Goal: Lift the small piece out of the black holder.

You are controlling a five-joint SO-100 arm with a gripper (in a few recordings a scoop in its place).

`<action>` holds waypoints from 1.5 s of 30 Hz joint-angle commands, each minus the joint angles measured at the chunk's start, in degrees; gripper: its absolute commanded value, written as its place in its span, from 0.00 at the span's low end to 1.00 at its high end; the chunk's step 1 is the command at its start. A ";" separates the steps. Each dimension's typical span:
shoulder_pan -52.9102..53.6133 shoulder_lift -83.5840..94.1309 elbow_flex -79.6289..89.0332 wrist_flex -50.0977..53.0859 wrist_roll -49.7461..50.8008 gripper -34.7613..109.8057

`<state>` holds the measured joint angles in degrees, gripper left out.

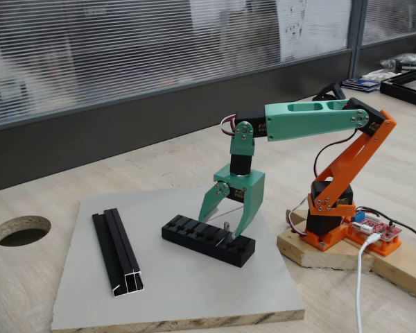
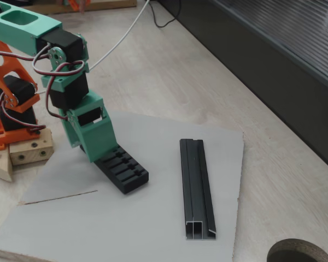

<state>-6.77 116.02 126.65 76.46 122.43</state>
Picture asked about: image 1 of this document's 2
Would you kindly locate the black folding stand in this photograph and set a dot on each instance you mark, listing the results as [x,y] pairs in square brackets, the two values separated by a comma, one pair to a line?
[336,91]

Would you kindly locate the red controller board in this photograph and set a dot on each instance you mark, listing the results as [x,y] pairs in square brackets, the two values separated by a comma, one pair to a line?
[385,230]

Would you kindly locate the white plastic bags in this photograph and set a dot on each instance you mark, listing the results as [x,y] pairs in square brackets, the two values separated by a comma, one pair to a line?
[376,74]

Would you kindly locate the wooden bar with screw holes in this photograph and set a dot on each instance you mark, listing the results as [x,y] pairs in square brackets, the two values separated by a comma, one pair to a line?
[402,274]

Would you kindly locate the grey machine parts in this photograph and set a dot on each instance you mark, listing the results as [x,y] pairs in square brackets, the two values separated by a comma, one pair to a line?
[409,62]

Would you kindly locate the black rectangular frame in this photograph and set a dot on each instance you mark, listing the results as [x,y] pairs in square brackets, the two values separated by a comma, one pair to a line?
[402,91]

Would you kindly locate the grey board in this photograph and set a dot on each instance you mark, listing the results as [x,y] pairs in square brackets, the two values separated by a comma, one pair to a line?
[180,288]

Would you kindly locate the black slotted holder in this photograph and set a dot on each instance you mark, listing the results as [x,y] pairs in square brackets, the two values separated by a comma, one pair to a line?
[197,243]

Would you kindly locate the dark aluminium profile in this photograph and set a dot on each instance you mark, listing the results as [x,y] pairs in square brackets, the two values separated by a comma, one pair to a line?
[119,249]

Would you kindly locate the small metal L bracket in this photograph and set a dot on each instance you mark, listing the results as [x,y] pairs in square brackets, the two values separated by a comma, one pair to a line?
[226,227]

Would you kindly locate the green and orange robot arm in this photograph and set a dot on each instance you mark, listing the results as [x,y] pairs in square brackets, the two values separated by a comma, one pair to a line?
[298,125]

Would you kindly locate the stack of blue cards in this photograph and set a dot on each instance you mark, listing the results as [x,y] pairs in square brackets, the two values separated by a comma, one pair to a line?
[360,85]

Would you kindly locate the white printed paper sheet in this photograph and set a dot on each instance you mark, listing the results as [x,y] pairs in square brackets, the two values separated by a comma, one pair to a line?
[312,27]

